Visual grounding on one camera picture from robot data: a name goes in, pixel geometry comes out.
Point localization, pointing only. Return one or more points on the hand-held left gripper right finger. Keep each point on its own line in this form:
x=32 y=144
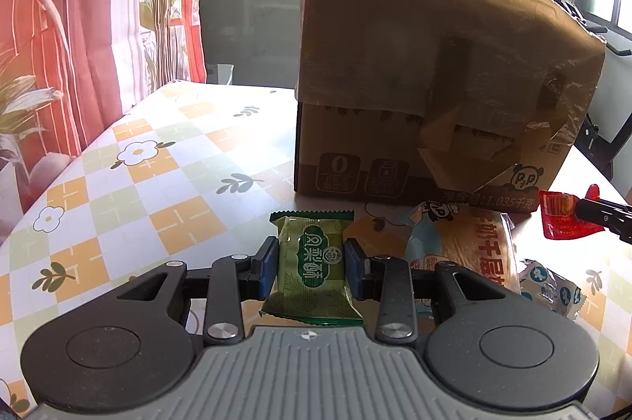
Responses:
x=355 y=269

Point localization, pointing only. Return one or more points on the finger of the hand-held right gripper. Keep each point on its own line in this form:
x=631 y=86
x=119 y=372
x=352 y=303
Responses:
x=607 y=217

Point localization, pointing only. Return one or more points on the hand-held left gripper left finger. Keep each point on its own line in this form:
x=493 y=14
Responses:
x=266 y=267

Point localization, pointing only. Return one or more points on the green snack packet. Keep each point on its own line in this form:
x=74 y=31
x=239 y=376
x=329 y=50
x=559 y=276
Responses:
x=311 y=269

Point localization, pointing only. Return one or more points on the red snack packet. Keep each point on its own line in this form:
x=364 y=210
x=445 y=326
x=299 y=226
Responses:
x=560 y=215

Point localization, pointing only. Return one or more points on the brown cardboard box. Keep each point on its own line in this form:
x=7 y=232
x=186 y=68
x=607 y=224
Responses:
x=434 y=69

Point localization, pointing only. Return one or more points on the black exercise machine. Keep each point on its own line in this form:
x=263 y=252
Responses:
x=600 y=129

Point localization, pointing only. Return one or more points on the white blue snack packet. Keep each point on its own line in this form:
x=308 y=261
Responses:
x=550 y=289

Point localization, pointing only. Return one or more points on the layered bread packet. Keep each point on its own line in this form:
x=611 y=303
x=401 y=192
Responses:
x=469 y=242

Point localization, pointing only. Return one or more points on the floral checkered tablecloth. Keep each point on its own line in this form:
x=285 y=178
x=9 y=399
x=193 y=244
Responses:
x=148 y=203

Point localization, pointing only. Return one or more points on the printed red backdrop cloth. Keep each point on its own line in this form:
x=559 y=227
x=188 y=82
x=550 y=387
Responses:
x=59 y=30

